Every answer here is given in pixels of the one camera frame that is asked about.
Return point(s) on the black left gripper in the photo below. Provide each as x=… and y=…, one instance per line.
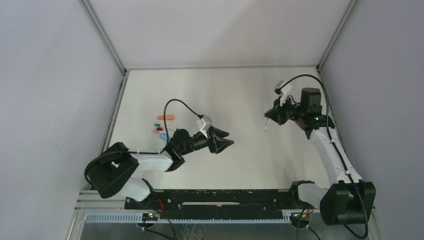
x=214, y=141

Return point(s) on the thin white red pen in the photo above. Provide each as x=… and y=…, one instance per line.
x=166, y=129

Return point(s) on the white pen orange tip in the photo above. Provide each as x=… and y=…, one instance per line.
x=163, y=131

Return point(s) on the white marker green end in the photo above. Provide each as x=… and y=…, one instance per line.
x=163, y=126

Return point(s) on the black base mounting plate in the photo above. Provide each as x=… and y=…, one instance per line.
x=221, y=204

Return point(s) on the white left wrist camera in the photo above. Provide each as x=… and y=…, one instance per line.
x=204, y=123

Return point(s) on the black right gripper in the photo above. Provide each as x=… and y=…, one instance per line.
x=281, y=114

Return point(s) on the blue translucent highlighter pen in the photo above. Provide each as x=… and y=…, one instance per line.
x=164, y=137

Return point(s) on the orange translucent highlighter pen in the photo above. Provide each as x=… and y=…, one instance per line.
x=166, y=117

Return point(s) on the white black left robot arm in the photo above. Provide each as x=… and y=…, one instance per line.
x=113, y=172

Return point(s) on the white pen green tip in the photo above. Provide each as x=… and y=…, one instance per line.
x=266, y=124

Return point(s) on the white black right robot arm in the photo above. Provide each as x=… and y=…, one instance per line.
x=349, y=200

